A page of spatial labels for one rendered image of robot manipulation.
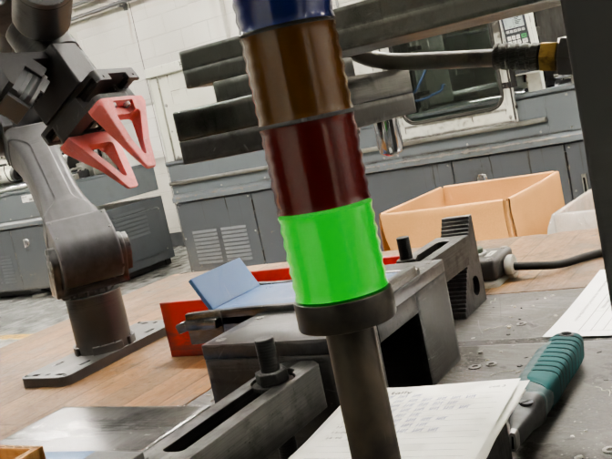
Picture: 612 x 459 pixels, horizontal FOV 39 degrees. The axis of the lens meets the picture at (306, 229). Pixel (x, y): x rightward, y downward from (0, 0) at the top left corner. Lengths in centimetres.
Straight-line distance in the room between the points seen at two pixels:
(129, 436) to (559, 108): 468
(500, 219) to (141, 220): 539
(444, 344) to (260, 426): 26
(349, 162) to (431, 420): 19
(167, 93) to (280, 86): 636
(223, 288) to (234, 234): 576
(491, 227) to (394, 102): 225
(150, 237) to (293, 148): 767
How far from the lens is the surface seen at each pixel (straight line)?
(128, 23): 956
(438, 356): 69
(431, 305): 68
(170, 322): 93
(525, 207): 299
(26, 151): 111
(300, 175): 32
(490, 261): 95
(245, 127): 57
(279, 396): 49
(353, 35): 56
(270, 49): 33
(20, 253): 821
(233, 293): 71
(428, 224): 299
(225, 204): 645
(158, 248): 805
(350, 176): 33
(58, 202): 102
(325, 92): 33
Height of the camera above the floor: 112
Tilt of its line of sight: 7 degrees down
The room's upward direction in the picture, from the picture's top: 12 degrees counter-clockwise
